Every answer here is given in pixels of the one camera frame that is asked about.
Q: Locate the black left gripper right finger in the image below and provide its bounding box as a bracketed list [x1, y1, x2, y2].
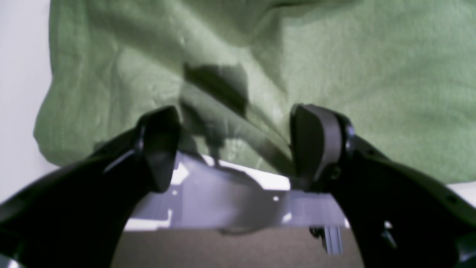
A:
[290, 104, 476, 268]

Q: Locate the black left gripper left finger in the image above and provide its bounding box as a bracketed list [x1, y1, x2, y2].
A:
[1, 106, 181, 268]

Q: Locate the green T-shirt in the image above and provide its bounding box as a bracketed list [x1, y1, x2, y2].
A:
[34, 0, 476, 184]

